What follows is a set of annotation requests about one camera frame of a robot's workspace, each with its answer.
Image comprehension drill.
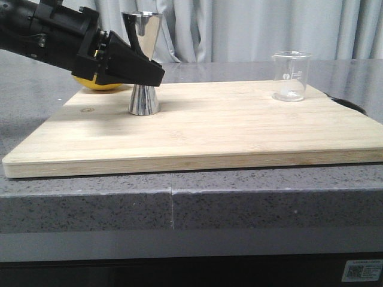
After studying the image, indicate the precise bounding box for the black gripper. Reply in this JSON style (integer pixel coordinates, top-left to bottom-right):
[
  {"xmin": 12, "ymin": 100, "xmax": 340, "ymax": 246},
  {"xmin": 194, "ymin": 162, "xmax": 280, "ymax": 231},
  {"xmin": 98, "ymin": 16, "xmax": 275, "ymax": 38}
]
[{"xmin": 1, "ymin": 1, "xmax": 165, "ymax": 87}]

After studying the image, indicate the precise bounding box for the yellow lemon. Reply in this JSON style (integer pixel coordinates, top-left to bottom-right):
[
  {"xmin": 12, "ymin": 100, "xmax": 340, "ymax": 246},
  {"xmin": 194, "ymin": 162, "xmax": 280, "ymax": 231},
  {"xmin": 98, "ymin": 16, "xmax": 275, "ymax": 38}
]
[{"xmin": 72, "ymin": 75, "xmax": 122, "ymax": 91}]

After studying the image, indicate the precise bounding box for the grey curtain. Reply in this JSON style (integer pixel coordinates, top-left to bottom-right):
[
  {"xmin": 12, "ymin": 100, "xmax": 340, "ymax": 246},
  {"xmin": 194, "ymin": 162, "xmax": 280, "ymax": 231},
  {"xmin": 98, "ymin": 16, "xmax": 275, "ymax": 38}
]
[{"xmin": 26, "ymin": 0, "xmax": 383, "ymax": 65}]

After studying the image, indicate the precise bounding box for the steel double jigger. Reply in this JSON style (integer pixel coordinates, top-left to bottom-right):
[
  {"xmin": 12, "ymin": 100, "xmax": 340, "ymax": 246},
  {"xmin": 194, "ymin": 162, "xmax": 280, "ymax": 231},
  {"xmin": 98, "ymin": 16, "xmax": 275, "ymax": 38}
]
[{"xmin": 122, "ymin": 11, "xmax": 162, "ymax": 116}]

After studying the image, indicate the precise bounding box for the QR code sticker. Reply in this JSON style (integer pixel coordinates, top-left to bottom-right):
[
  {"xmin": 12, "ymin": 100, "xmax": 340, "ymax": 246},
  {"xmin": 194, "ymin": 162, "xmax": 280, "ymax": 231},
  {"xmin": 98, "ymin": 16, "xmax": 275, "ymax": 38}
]
[{"xmin": 341, "ymin": 259, "xmax": 382, "ymax": 282}]

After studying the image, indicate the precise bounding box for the wooden cutting board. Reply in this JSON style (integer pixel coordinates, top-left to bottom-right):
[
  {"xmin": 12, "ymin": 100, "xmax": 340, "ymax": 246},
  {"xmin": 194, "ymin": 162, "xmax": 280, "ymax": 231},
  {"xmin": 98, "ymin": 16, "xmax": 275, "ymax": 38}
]
[{"xmin": 2, "ymin": 81, "xmax": 382, "ymax": 178}]

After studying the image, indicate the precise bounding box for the clear glass beaker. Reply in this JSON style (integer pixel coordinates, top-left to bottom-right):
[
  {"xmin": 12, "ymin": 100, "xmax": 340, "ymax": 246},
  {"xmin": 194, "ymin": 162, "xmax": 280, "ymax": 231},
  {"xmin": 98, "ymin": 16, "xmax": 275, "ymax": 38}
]
[{"xmin": 272, "ymin": 51, "xmax": 312, "ymax": 102}]

